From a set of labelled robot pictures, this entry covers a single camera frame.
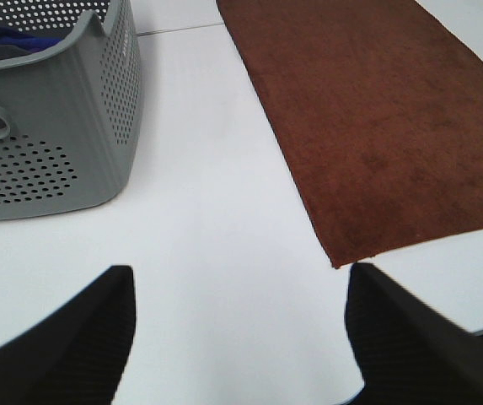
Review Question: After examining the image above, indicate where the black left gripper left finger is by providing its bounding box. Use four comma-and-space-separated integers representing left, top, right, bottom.
0, 266, 137, 404

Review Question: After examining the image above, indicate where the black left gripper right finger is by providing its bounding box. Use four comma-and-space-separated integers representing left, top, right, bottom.
345, 262, 483, 404

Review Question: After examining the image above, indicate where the brown towel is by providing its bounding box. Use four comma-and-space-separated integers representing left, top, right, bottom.
217, 1, 483, 267

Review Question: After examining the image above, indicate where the grey perforated laundry basket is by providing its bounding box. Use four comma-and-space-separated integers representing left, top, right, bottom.
0, 1, 143, 220

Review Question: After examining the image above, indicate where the blue cloth in basket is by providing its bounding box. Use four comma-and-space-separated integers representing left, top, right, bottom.
0, 24, 65, 132

